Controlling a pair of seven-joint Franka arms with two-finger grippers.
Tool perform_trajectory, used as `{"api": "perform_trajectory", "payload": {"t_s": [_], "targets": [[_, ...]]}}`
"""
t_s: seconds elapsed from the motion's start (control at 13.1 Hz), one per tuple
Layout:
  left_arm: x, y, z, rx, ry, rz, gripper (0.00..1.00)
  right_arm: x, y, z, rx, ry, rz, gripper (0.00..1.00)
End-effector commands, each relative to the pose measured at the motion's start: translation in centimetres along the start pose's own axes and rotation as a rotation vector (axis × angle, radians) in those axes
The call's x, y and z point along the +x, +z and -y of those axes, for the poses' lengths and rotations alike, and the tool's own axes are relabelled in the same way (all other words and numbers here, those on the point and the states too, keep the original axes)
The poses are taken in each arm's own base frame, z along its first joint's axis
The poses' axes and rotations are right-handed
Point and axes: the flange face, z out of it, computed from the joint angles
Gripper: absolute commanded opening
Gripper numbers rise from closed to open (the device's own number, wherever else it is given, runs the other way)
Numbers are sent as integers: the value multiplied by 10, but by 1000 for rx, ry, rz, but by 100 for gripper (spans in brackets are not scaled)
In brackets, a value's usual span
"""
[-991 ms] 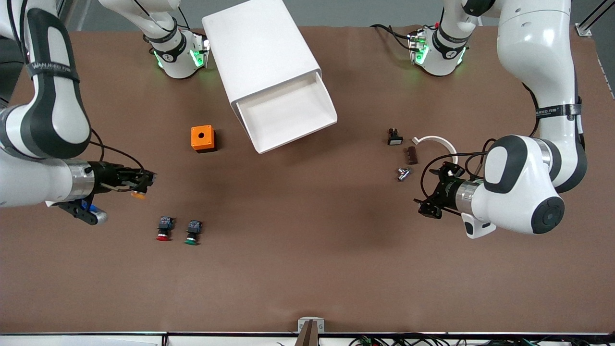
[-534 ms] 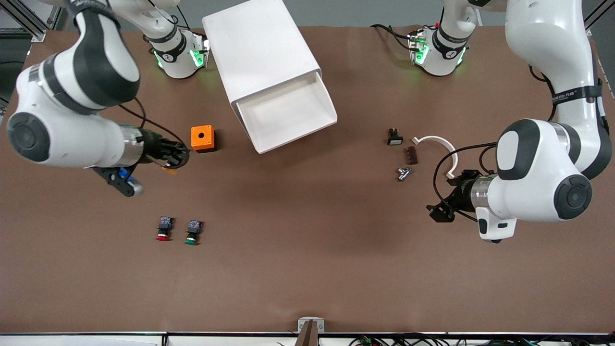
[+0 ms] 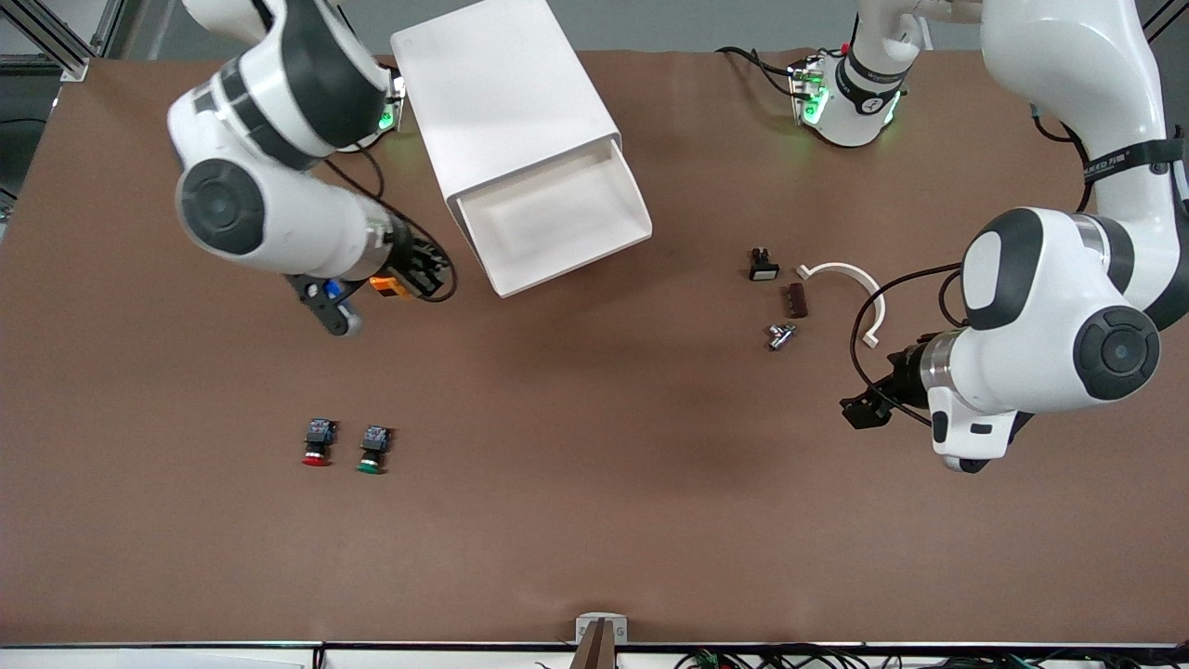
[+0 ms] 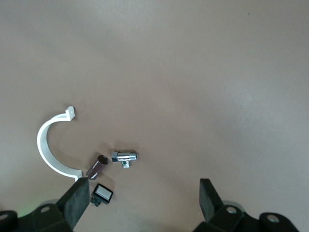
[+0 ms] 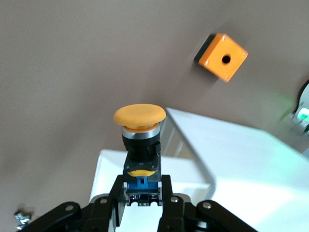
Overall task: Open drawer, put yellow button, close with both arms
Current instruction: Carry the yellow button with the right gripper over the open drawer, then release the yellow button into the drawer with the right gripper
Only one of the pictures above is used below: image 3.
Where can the white table edge rail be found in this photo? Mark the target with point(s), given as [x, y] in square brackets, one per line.
[186, 653]

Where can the black white square switch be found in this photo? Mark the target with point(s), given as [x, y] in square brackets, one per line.
[763, 268]

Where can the green mushroom push button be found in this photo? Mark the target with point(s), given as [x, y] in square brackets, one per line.
[373, 449]

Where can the red mushroom push button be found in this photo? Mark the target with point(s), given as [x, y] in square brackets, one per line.
[319, 441]

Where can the dark brown terminal block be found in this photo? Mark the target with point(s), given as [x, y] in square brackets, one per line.
[798, 301]

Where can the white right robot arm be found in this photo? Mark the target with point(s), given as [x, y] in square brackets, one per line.
[269, 214]

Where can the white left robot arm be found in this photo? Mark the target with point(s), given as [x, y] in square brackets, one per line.
[1040, 307]

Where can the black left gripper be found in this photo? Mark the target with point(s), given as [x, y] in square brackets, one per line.
[899, 379]

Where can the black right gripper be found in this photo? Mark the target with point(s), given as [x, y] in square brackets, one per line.
[406, 251]

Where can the aluminium frame profile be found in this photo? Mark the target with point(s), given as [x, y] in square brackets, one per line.
[56, 42]
[1166, 19]

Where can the silver metal key switch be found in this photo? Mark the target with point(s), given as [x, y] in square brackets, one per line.
[780, 336]

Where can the white curved plastic bracket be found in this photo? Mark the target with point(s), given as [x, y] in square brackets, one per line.
[873, 293]

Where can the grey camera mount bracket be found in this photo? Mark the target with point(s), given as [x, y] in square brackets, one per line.
[601, 632]

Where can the orange button enclosure box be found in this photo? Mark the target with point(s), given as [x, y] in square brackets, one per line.
[390, 284]

